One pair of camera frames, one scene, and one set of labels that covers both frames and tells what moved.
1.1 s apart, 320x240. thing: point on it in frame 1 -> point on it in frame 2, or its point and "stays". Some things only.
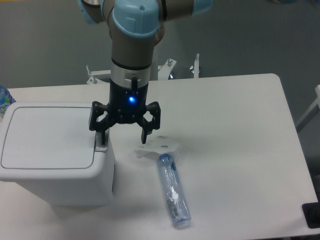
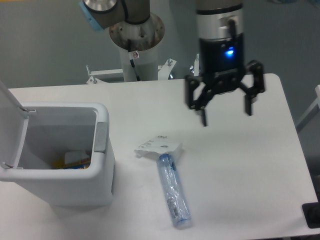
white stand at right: (313, 110) stays
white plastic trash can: (47, 148) stays
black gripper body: (127, 105) -> (221, 61)
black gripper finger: (147, 127) -> (257, 67)
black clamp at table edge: (311, 212) stays
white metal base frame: (97, 77) stays
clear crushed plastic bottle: (176, 202) stays
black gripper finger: (96, 110) -> (203, 97)
